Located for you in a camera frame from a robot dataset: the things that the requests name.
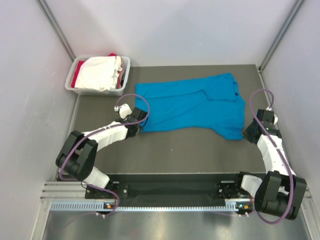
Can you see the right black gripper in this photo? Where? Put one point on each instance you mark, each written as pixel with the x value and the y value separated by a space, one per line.
pixel 246 133

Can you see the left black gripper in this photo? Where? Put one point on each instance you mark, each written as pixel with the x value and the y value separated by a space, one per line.
pixel 141 117

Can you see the blue t shirt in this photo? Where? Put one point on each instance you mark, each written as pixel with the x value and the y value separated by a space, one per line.
pixel 212 102

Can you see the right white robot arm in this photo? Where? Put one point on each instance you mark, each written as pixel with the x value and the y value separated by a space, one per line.
pixel 280 187

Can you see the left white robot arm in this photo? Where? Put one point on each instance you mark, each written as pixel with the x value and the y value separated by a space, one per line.
pixel 76 159

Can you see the white t shirt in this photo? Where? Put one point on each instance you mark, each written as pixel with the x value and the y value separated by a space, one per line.
pixel 98 72

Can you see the white plastic bin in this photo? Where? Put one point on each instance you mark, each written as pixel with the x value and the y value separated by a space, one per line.
pixel 98 75

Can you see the red t shirt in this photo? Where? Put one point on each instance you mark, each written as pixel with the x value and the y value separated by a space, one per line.
pixel 77 72

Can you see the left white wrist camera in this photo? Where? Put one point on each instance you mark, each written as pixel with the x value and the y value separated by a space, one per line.
pixel 123 110

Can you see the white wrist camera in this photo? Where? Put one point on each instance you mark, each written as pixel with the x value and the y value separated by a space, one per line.
pixel 275 121
pixel 123 110

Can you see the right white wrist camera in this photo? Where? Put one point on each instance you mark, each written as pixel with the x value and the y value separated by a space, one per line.
pixel 275 121

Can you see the grey slotted cable duct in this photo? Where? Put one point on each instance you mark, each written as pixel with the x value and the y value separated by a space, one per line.
pixel 83 206

